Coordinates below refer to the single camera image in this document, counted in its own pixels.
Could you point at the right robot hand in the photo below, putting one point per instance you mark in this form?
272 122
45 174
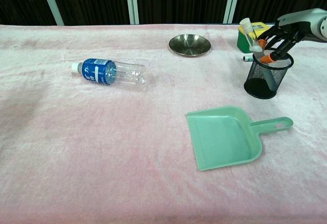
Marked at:
293 29

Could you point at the transparent test tube white cap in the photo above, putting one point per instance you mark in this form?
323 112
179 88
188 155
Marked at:
250 36

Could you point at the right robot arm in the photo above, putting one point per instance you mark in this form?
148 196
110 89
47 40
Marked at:
323 29

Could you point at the black mesh pen holder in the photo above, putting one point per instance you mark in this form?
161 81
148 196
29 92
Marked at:
263 80

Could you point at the green container yellow lid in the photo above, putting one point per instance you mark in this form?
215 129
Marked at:
242 42

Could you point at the green white marker pen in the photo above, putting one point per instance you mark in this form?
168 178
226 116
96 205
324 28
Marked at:
246 58

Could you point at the round steel dish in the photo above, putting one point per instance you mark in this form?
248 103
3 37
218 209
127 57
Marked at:
189 44

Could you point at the green plastic dustpan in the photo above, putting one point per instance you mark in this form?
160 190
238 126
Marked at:
222 139

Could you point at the clear bottle blue label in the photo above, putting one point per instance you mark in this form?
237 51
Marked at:
98 71

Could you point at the pink plush table cloth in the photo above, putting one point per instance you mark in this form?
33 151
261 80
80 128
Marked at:
102 144

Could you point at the white frame post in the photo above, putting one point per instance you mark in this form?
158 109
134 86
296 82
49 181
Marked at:
52 4
232 1
132 1

